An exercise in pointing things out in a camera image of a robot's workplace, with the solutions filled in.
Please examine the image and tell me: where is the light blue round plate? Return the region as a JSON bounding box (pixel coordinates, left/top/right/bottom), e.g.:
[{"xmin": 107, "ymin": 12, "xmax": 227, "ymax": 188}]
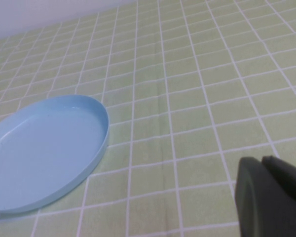
[{"xmin": 0, "ymin": 94, "xmax": 111, "ymax": 215}]

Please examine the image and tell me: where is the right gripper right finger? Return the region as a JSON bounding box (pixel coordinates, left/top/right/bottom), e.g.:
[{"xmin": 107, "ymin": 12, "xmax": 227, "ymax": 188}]
[{"xmin": 262, "ymin": 155, "xmax": 296, "ymax": 198}]

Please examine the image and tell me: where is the green checkered tablecloth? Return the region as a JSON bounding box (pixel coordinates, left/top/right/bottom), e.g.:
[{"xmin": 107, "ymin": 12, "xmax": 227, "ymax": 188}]
[{"xmin": 0, "ymin": 0, "xmax": 296, "ymax": 237}]

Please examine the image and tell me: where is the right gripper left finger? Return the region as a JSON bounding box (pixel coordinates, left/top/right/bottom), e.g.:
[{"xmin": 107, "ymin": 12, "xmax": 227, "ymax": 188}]
[{"xmin": 234, "ymin": 158, "xmax": 296, "ymax": 237}]

